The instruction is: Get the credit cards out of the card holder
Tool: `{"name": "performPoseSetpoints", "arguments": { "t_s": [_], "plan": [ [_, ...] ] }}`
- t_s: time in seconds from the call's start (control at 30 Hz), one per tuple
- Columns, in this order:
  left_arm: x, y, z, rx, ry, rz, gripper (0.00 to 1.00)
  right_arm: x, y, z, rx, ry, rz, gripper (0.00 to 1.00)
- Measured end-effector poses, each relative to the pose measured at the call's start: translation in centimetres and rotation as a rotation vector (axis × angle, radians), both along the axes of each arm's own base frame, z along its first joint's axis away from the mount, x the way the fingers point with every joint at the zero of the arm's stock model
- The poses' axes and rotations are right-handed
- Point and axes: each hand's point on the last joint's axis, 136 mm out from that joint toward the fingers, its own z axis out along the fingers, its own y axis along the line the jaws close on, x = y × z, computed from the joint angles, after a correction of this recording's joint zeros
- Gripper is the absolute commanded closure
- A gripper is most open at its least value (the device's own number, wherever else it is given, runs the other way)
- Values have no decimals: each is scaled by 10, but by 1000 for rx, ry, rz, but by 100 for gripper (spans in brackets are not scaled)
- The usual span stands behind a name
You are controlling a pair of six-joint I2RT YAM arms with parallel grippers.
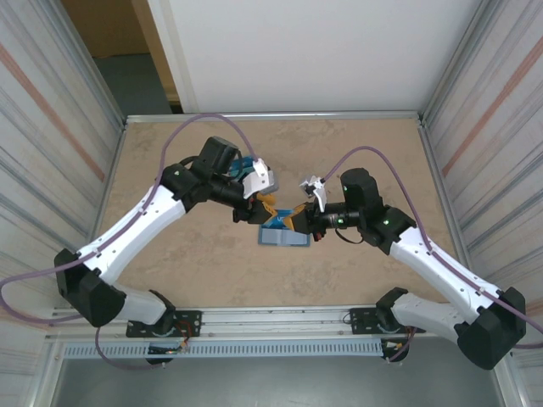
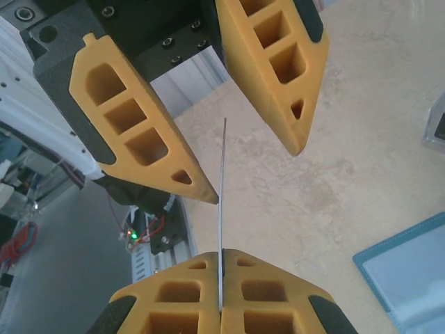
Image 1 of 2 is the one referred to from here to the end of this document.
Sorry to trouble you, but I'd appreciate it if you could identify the orange and blue small object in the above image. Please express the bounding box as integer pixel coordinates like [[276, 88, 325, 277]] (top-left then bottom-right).
[[266, 209, 297, 229]]

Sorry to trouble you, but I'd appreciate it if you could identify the blue leather card holder wallet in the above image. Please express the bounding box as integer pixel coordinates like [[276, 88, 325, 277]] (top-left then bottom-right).
[[257, 224, 312, 248]]

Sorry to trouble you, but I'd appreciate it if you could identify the blue card box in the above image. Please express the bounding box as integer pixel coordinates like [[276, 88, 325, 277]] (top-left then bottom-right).
[[227, 155, 260, 181]]

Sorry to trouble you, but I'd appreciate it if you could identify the tan wooden door edge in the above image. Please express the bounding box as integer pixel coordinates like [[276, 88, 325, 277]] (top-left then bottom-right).
[[130, 0, 184, 114]]

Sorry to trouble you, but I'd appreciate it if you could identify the small circuit board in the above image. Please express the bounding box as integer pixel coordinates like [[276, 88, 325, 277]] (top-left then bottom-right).
[[147, 341, 190, 355]]

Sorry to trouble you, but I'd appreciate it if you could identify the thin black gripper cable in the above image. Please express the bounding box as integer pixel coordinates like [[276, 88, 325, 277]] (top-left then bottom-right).
[[333, 226, 362, 246]]

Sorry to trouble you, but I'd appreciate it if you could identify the aluminium table side rail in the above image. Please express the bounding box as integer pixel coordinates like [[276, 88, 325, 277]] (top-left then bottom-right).
[[417, 120, 472, 272], [80, 120, 129, 266]]

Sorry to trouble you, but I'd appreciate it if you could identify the aluminium frame crossbar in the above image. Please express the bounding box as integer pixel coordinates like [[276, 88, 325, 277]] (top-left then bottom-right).
[[126, 110, 427, 126]]

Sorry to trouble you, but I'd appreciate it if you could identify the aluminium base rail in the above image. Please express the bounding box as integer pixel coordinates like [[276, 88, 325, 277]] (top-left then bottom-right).
[[45, 303, 508, 343]]

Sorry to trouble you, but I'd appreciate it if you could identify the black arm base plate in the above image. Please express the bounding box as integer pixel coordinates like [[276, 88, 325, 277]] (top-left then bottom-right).
[[126, 309, 203, 339], [347, 307, 428, 337]]

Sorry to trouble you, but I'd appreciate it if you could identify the grey slotted cable duct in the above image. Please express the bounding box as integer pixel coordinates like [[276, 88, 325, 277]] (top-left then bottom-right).
[[62, 341, 386, 360]]

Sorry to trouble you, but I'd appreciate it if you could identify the translucent striped enclosure panel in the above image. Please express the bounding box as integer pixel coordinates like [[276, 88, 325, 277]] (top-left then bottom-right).
[[0, 0, 124, 382], [423, 0, 543, 382]]

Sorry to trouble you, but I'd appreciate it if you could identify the aluminium corner post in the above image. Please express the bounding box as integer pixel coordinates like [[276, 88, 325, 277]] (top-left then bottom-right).
[[422, 0, 497, 124], [62, 0, 128, 128]]

